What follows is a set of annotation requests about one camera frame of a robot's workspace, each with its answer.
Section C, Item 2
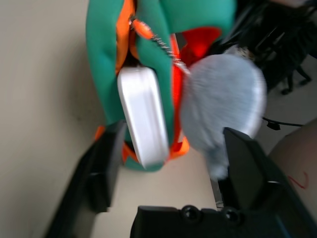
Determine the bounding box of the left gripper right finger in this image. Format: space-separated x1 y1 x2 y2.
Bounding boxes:
221 126 317 238

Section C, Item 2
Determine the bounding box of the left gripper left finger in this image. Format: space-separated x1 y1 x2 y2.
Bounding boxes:
47 120 127 238

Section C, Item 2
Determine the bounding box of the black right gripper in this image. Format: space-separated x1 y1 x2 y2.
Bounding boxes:
217 0 317 75

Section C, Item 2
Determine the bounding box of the grey white plush toy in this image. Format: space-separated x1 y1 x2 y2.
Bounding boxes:
179 53 268 180

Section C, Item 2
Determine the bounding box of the white Unitree pencil case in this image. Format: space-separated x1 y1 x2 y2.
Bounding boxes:
116 66 170 171

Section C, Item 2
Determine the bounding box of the teal and orange backpack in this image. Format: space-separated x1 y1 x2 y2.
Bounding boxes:
85 0 238 173

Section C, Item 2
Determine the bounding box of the black tripod stand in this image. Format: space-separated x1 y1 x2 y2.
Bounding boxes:
279 63 313 96

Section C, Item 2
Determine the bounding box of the black floor cable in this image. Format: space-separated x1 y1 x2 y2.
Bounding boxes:
262 116 304 131

